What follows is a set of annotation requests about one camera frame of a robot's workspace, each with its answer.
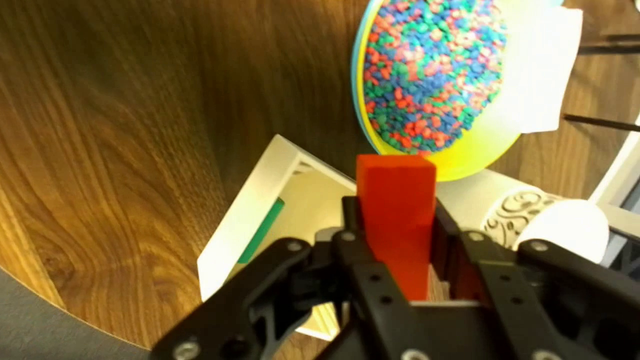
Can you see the white rounded object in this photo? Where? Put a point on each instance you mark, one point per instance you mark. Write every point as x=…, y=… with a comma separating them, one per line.
x=570, y=230

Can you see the white paper sheet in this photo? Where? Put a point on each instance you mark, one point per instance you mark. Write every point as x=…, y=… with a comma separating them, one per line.
x=543, y=72

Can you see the bowl of multicoloured beads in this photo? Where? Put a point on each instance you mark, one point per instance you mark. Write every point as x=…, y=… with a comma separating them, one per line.
x=433, y=80

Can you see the green strip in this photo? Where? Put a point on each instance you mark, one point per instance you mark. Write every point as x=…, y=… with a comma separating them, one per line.
x=261, y=232

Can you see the brown swirl patterned disc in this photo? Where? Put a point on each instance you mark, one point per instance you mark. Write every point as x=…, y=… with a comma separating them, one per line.
x=510, y=216

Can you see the orange rectangular block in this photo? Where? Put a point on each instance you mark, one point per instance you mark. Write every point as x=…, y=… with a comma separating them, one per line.
x=396, y=213

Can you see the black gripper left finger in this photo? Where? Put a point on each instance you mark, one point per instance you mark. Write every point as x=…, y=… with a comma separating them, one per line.
x=266, y=307

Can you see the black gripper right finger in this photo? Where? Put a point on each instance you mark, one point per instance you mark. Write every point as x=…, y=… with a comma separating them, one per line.
x=546, y=300

